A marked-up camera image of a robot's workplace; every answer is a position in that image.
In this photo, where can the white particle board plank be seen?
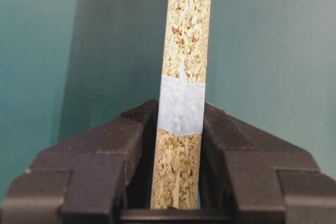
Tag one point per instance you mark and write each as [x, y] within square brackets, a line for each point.
[181, 105]

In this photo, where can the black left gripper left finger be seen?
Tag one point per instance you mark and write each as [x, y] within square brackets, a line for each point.
[88, 178]

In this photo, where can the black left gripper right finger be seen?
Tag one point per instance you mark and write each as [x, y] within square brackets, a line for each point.
[258, 177]

